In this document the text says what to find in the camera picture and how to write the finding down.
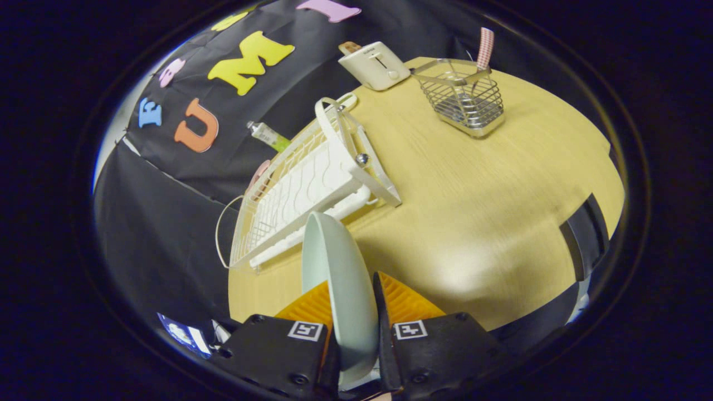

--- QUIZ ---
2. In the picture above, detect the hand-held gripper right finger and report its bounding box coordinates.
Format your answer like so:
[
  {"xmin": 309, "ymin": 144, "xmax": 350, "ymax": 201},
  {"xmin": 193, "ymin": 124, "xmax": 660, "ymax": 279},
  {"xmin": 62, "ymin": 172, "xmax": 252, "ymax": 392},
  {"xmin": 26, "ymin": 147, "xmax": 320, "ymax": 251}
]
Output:
[{"xmin": 372, "ymin": 271, "xmax": 510, "ymax": 399}]

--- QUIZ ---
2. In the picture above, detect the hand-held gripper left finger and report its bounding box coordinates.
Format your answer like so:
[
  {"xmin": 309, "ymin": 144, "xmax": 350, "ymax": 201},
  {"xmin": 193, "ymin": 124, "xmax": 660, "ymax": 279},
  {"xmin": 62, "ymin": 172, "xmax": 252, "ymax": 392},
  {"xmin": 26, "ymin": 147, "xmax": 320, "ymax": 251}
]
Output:
[{"xmin": 209, "ymin": 280, "xmax": 341, "ymax": 399}]

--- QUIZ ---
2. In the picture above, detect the pale green plate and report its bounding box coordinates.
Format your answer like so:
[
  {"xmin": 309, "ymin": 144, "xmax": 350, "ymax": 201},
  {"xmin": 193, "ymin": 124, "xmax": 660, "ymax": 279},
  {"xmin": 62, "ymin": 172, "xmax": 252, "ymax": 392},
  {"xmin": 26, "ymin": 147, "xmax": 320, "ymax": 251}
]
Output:
[{"xmin": 301, "ymin": 211, "xmax": 380, "ymax": 388}]

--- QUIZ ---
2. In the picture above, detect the white wire dish rack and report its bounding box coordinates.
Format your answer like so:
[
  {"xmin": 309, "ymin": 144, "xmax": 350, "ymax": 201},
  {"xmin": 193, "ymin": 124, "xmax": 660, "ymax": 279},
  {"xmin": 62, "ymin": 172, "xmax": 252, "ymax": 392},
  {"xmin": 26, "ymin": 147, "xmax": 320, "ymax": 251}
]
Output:
[{"xmin": 216, "ymin": 93, "xmax": 402, "ymax": 273}]

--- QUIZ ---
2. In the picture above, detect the metal wire basket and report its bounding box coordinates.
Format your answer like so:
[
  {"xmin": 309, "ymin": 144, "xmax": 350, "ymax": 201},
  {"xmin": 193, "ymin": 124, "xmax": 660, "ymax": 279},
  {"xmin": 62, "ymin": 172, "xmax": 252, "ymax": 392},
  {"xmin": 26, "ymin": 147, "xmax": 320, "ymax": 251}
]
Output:
[{"xmin": 411, "ymin": 58, "xmax": 506, "ymax": 138}]

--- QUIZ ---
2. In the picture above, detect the striped pink white spoon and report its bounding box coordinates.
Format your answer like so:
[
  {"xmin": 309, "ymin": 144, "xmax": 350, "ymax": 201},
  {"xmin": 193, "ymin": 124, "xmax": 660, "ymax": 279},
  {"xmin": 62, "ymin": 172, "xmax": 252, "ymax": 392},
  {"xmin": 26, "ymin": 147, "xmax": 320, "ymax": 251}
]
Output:
[{"xmin": 471, "ymin": 27, "xmax": 495, "ymax": 95}]

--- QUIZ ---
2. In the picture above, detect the pink plate with food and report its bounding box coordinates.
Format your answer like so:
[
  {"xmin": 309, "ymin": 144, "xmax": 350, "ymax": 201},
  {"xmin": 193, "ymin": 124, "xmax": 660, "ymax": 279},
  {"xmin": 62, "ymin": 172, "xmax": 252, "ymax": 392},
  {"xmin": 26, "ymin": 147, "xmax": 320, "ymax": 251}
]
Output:
[{"xmin": 246, "ymin": 160, "xmax": 272, "ymax": 195}]

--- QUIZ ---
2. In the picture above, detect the bright computer screen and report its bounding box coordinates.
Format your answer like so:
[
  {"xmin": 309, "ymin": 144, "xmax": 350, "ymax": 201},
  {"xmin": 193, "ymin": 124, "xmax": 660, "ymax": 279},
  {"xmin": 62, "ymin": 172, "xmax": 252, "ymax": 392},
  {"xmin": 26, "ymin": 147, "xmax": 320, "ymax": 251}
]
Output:
[{"xmin": 157, "ymin": 312, "xmax": 212, "ymax": 357}]

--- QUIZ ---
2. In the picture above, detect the clear bottle green liquid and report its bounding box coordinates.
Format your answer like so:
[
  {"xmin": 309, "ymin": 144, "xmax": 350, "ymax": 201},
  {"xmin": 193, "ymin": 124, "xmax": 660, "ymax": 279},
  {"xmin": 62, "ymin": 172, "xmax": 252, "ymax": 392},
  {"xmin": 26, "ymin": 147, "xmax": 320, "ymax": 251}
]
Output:
[{"xmin": 247, "ymin": 121, "xmax": 291, "ymax": 153}]

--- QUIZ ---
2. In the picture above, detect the white toaster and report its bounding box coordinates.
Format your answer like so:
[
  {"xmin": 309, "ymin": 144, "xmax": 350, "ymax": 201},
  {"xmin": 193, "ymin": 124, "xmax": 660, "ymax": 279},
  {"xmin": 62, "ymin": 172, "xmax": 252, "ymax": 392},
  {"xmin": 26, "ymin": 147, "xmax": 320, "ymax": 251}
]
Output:
[{"xmin": 338, "ymin": 41, "xmax": 412, "ymax": 91}]

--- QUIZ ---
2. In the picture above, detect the black strap on table edge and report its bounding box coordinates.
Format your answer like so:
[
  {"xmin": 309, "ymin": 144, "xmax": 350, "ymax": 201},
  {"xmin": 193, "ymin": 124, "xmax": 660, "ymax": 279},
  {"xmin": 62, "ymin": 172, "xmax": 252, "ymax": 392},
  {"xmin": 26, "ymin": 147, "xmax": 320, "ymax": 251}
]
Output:
[{"xmin": 559, "ymin": 193, "xmax": 611, "ymax": 282}]

